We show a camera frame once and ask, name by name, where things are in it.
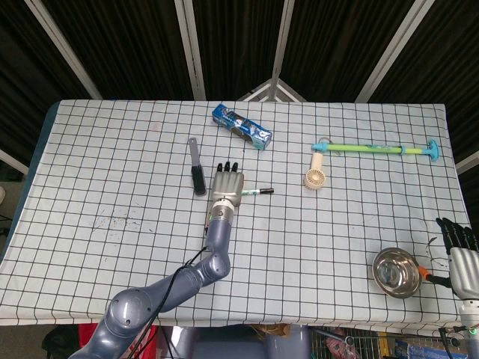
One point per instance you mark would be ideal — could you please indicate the blue cookie box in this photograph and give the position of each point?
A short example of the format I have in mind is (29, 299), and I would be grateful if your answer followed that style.
(241, 126)

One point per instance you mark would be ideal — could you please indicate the black marker cap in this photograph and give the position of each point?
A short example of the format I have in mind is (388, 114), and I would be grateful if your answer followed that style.
(267, 191)

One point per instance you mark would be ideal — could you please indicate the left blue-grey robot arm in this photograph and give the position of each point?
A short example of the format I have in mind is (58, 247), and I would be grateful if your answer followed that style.
(217, 239)

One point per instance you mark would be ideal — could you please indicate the red bag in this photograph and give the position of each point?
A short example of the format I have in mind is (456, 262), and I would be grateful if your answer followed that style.
(90, 340)

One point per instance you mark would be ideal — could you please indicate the white triangular screen foot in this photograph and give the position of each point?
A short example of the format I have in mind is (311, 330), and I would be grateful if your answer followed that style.
(272, 89)

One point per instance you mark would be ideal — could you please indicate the green blue water pump toy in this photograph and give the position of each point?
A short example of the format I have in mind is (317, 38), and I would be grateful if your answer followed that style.
(374, 149)

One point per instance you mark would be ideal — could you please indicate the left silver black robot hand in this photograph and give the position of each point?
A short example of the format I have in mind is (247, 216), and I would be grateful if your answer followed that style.
(226, 185)

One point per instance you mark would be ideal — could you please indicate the stainless steel bowl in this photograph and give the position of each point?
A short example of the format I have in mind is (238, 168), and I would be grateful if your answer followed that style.
(396, 273)

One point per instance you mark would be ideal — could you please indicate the grey brush black bristles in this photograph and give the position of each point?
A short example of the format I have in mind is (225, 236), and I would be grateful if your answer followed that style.
(198, 179)

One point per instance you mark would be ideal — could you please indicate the white black checkered tablecloth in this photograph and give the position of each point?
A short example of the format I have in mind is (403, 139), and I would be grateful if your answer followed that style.
(299, 224)

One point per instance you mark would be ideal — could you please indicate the blue plastic bin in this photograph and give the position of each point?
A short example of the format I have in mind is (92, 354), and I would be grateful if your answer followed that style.
(254, 346)

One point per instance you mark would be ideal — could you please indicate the white screen frame post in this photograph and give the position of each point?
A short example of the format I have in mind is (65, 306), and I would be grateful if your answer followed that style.
(191, 48)
(396, 50)
(63, 50)
(281, 41)

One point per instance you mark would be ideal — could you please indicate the white green marker body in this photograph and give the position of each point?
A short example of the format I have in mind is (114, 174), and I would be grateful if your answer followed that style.
(251, 192)

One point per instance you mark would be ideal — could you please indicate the beige handheld fan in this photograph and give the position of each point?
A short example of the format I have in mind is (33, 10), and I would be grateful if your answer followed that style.
(315, 178)

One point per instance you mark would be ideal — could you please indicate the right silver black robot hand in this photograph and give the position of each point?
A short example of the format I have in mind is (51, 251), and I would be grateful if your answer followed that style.
(466, 269)

